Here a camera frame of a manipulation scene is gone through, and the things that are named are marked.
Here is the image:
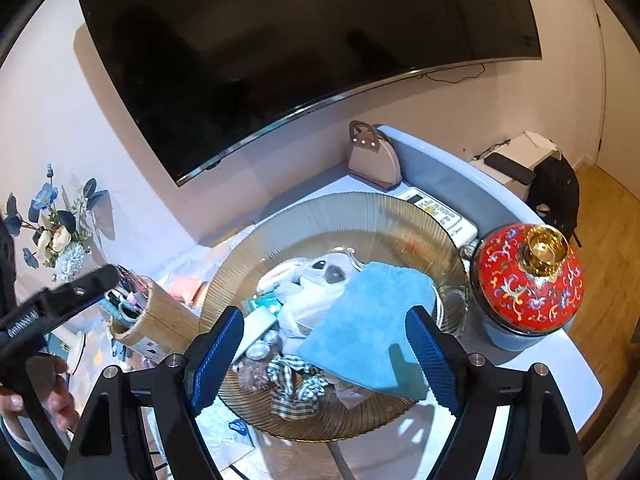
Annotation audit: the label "person's left forearm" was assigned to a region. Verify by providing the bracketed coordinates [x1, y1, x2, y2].
[0, 412, 68, 480]

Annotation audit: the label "grey-blue plush toy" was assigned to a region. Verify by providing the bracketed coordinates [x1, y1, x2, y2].
[255, 252, 363, 341]

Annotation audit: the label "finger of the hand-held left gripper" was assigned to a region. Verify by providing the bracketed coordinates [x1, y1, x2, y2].
[42, 264, 122, 323]

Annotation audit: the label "patterned tablecloth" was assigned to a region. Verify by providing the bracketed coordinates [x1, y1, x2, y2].
[45, 220, 351, 480]

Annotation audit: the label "white box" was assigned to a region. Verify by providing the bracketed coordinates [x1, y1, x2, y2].
[470, 131, 560, 201]

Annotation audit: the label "green handled scissors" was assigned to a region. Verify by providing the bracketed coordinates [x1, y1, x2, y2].
[112, 297, 138, 322]

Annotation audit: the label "black television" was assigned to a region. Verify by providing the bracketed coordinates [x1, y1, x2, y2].
[74, 0, 543, 187]

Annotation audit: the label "red ceramic jar gold knob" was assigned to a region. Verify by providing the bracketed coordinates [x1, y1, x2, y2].
[470, 224, 585, 352]

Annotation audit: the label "white remote control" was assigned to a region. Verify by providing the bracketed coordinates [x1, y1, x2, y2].
[397, 187, 480, 243]

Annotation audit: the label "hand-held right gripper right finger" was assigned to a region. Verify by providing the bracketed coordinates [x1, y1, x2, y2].
[404, 305, 588, 480]

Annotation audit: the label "ribbed glass plate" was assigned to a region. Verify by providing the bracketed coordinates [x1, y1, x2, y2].
[199, 191, 471, 443]

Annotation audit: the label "black television cable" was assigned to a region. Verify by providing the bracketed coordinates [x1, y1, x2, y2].
[422, 62, 486, 82]

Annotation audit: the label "orange cloth item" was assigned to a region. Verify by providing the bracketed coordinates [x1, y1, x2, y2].
[169, 277, 212, 307]

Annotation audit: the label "blue towel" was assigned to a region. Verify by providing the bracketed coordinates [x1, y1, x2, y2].
[297, 262, 436, 401]

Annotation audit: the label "person's left hand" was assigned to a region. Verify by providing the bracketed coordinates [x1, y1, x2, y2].
[0, 355, 81, 433]

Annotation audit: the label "brown bag-shaped napkin holder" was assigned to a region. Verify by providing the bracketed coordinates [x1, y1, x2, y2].
[347, 120, 403, 191]

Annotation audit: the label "brown fuzzy ball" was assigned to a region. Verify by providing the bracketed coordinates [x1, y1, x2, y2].
[235, 357, 273, 391]

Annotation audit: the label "bamboo pen holder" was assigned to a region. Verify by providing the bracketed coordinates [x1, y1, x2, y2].
[109, 275, 206, 361]

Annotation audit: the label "artificial flower bouquet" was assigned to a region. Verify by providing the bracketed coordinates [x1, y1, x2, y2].
[0, 162, 108, 281]

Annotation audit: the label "checked fabric scrunchie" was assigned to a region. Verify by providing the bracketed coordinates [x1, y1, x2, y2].
[267, 355, 331, 418]

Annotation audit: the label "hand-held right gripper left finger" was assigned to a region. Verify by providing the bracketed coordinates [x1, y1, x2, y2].
[62, 305, 246, 480]

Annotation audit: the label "black backpack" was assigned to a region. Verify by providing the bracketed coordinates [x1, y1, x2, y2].
[527, 155, 583, 248]

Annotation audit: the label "blue flowered tissue pack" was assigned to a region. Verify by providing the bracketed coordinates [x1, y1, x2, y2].
[197, 400, 261, 476]

